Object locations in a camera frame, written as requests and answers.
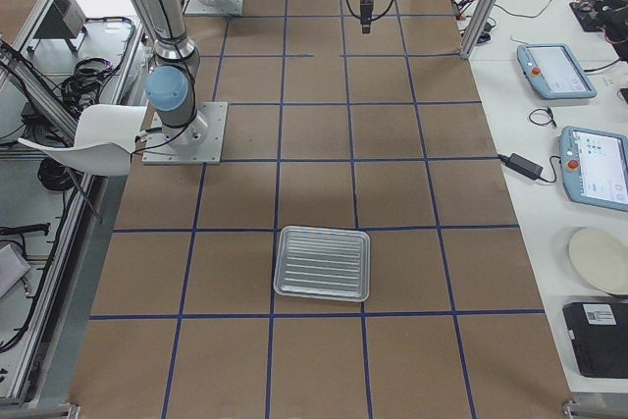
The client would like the black power adapter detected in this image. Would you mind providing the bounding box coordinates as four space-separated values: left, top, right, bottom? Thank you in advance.
498 153 543 181

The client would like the white plastic chair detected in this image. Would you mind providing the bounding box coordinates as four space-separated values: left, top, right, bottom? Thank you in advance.
18 104 146 177

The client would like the brown paper table mat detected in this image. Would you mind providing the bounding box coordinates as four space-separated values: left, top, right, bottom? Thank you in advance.
70 0 569 418

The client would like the near blue teach pendant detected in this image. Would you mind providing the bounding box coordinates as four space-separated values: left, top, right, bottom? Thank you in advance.
558 126 627 212

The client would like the black flat box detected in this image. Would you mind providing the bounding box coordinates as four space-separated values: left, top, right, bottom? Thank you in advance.
562 302 627 379

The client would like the white round plate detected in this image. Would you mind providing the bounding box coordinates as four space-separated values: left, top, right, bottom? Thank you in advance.
568 228 627 297

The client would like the blue teach pendant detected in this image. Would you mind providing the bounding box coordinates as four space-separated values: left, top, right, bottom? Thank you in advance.
558 126 627 212
516 43 598 100

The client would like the far blue teach pendant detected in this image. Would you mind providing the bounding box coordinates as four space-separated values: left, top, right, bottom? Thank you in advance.
516 43 598 100

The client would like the silver ribbed metal tray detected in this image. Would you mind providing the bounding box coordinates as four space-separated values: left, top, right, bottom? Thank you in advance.
274 226 371 302

